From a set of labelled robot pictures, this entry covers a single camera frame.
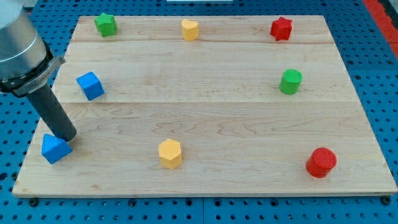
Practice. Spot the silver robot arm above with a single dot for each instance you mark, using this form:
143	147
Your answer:
26	60

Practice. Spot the blue cube block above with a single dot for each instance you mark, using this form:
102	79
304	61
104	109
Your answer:
90	85

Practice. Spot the blue triangle block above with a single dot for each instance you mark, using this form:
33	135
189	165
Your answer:
54	148

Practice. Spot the light wooden board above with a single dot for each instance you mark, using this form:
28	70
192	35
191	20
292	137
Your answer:
219	97

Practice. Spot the yellow hexagon block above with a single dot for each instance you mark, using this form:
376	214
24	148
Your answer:
170	153

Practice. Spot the yellow heart block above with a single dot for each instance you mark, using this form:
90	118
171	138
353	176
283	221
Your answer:
190	29

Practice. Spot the green cylinder block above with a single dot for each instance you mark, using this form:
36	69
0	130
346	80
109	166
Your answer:
290	82

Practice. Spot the red star block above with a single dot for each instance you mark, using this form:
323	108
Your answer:
281	29

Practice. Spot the green star block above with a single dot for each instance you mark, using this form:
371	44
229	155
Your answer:
106	24

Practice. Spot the red cylinder block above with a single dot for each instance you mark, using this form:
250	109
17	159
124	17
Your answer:
321	162

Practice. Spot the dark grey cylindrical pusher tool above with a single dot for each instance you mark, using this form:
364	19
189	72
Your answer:
52	113

